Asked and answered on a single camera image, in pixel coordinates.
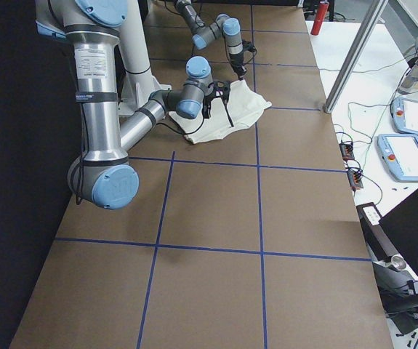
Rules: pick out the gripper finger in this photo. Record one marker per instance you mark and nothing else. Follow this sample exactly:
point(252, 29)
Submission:
point(240, 75)

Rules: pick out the orange black connector box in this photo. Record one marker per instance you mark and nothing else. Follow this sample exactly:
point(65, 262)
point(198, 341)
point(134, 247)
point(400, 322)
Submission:
point(346, 149)

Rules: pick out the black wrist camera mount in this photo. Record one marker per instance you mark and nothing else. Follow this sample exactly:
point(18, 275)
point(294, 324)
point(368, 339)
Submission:
point(221, 89)
point(248, 46)

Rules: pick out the white side desk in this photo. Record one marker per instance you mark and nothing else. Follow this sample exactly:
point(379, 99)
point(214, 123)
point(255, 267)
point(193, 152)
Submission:
point(363, 109)

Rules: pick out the red cylinder bottle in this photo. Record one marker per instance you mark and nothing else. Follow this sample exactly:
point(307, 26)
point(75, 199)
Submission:
point(319, 17)

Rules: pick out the white camera mast with base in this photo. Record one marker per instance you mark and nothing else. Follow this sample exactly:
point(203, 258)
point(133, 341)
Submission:
point(139, 81)

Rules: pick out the near grey teach pendant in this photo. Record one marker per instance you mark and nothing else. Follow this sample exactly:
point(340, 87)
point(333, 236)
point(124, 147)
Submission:
point(399, 153)

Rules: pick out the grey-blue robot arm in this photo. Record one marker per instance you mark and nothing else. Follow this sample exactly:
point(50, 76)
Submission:
point(119, 99)
point(225, 27)

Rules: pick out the cream long-sleeve cat shirt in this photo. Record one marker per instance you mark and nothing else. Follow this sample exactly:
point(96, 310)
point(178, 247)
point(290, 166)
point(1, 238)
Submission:
point(245, 107)

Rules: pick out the aluminium frame post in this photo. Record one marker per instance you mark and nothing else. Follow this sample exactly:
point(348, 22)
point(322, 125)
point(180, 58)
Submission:
point(365, 30)

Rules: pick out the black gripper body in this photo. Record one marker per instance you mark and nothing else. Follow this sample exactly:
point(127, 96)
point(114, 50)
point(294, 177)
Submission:
point(237, 64)
point(206, 110)

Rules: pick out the far grey teach pendant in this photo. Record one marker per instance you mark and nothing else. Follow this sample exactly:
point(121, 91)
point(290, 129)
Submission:
point(404, 112)

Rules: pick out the grey teach pendant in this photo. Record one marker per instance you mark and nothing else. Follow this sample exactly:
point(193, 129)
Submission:
point(404, 112)
point(399, 153)

